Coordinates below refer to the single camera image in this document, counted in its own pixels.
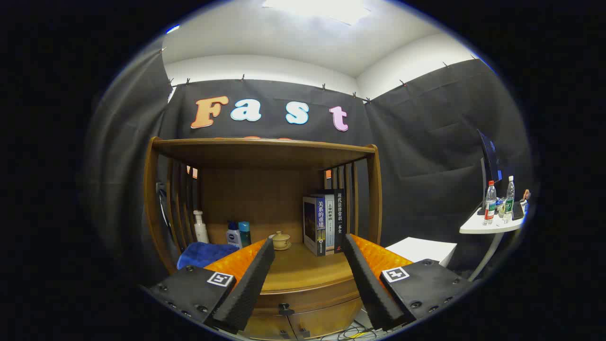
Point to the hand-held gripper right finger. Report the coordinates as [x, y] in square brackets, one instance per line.
[369, 284]

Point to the water bottle white cap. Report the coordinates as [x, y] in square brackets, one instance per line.
[509, 201]

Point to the wooden cabinet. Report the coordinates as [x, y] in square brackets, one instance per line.
[255, 189]

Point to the wooden drawer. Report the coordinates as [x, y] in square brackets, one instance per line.
[322, 299]

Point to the thick book dark cover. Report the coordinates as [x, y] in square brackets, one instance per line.
[312, 227]

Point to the small black device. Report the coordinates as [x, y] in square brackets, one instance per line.
[518, 210]

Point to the white bottle blue cap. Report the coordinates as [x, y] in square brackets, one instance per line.
[233, 237]

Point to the beige saucer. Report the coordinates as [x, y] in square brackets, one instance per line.
[284, 247]

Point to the beige lidded teacup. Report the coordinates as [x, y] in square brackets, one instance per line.
[280, 238]

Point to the wooden cabinet door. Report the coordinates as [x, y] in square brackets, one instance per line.
[326, 319]
[265, 327]

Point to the white pump bottle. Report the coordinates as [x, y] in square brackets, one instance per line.
[201, 232]

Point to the blue towel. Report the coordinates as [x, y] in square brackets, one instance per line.
[203, 255]

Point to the wooden countertop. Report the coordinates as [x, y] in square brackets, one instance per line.
[303, 270]

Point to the water bottle red cap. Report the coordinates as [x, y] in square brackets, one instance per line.
[490, 203]

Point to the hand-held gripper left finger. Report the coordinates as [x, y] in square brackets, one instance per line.
[248, 284]

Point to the teal clear bottle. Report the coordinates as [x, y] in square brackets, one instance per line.
[245, 233]

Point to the dark computer monitor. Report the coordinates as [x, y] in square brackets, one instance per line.
[488, 161]

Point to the white side table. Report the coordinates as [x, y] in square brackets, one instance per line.
[487, 227]

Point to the thin grey-blue book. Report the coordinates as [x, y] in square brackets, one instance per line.
[330, 222]

